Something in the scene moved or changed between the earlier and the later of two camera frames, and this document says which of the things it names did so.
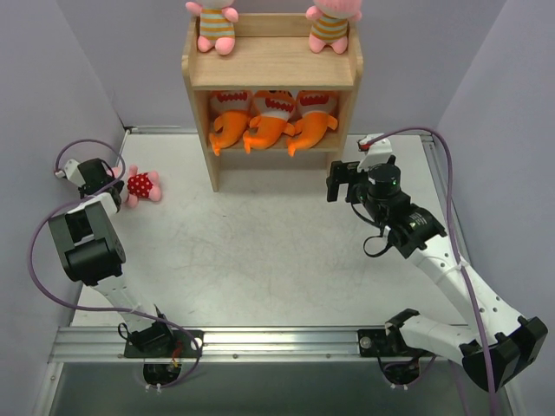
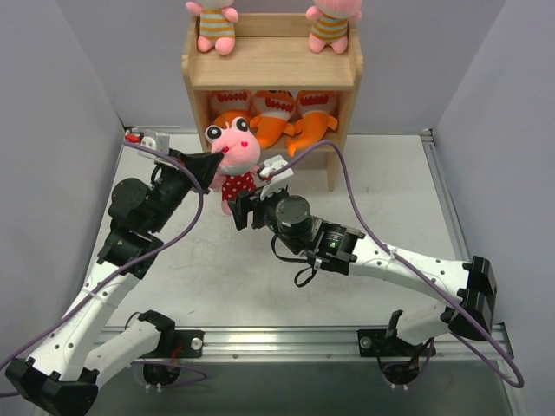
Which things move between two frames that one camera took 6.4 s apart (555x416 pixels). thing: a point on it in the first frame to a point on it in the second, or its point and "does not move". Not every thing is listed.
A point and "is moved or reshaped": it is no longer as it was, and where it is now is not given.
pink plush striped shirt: x=329 y=20 does not move
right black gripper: x=342 y=183 to x=244 y=210
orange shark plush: x=276 y=108 does not move
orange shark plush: x=235 y=107 does not move
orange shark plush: x=315 y=107 does not move
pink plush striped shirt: x=217 y=24 does not move
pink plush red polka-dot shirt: x=140 y=185 is moved or reshaped
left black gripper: x=104 y=180 to x=186 y=169
